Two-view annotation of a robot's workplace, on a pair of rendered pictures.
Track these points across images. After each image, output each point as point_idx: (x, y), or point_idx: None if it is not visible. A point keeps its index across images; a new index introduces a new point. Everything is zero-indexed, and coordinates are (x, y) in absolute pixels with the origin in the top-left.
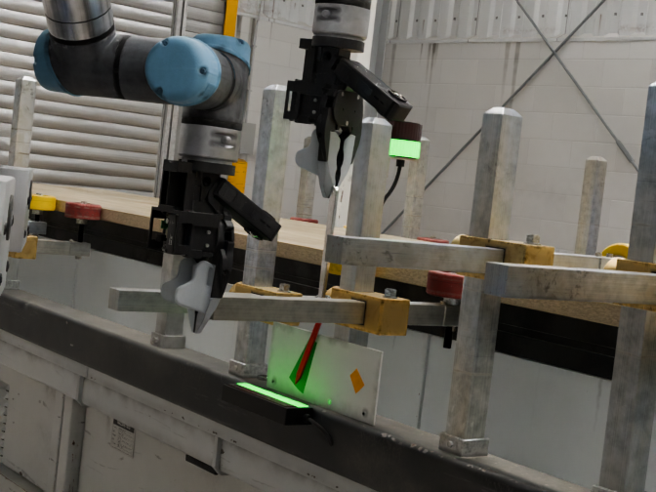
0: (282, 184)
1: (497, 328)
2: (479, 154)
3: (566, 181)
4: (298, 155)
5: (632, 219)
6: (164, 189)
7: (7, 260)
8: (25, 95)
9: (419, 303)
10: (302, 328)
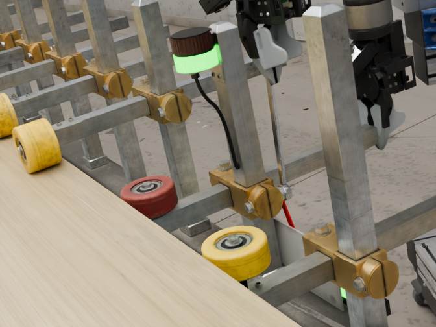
0: (322, 132)
1: (165, 150)
2: (163, 31)
3: None
4: (300, 45)
5: (115, 47)
6: (401, 42)
7: (403, 2)
8: None
9: (191, 199)
10: None
